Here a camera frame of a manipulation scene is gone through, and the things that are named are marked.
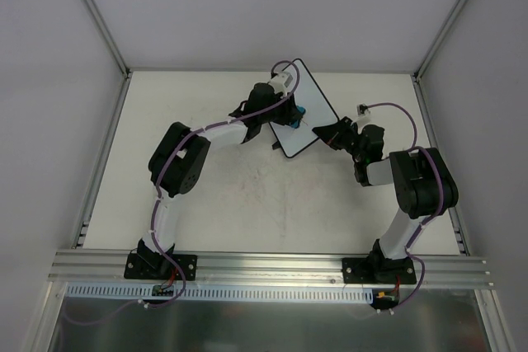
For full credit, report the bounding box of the blue foam whiteboard eraser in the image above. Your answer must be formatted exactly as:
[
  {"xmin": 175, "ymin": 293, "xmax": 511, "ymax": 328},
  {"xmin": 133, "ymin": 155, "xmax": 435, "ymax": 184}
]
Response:
[{"xmin": 288, "ymin": 106, "xmax": 306, "ymax": 129}]

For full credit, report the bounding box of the small black-framed whiteboard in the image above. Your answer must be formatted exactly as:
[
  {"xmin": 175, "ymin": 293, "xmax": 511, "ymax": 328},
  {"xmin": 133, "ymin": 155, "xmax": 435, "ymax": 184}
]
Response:
[{"xmin": 270, "ymin": 59, "xmax": 339, "ymax": 158}]

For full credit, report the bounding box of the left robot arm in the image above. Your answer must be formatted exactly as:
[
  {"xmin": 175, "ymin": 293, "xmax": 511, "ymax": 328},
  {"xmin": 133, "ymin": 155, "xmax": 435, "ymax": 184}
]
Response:
[{"xmin": 136, "ymin": 82, "xmax": 306, "ymax": 278}]

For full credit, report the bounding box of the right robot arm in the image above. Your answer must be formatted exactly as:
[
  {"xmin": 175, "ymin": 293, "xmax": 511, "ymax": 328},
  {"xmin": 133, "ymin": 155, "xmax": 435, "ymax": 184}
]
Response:
[{"xmin": 313, "ymin": 117, "xmax": 459, "ymax": 283}]

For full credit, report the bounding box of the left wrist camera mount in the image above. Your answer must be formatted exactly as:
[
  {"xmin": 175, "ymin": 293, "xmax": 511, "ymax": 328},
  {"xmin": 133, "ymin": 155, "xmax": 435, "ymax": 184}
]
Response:
[{"xmin": 268, "ymin": 72, "xmax": 294, "ymax": 95}]

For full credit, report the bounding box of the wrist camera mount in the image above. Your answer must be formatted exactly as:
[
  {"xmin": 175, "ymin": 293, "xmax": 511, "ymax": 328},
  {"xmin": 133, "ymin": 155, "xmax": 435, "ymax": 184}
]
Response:
[
  {"xmin": 268, "ymin": 72, "xmax": 294, "ymax": 95},
  {"xmin": 356, "ymin": 104, "xmax": 370, "ymax": 124}
]

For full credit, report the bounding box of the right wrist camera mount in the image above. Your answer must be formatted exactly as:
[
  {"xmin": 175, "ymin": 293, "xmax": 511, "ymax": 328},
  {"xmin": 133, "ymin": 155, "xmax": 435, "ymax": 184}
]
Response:
[{"xmin": 356, "ymin": 104, "xmax": 370, "ymax": 124}]

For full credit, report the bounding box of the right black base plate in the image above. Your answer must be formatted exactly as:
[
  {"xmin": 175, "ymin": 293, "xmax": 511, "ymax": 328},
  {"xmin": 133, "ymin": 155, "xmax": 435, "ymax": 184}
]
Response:
[{"xmin": 342, "ymin": 257, "xmax": 417, "ymax": 285}]

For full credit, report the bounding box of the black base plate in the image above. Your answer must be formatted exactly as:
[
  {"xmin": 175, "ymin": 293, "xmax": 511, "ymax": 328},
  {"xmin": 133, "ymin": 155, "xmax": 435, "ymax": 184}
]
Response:
[
  {"xmin": 342, "ymin": 257, "xmax": 417, "ymax": 285},
  {"xmin": 124, "ymin": 251, "xmax": 198, "ymax": 281}
]

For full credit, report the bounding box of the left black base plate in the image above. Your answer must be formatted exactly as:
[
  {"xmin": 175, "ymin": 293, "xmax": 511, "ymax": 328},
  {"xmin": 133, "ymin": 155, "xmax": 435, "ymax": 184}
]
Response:
[{"xmin": 124, "ymin": 251, "xmax": 198, "ymax": 281}]

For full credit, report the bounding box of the aluminium mounting rail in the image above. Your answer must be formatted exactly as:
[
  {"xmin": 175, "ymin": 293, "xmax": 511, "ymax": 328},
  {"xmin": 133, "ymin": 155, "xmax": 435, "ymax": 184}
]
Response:
[{"xmin": 47, "ymin": 249, "xmax": 496, "ymax": 289}]

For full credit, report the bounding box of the white slotted cable duct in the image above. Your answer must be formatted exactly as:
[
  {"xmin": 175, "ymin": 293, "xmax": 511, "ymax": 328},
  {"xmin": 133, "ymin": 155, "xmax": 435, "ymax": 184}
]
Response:
[{"xmin": 65, "ymin": 282, "xmax": 374, "ymax": 305}]

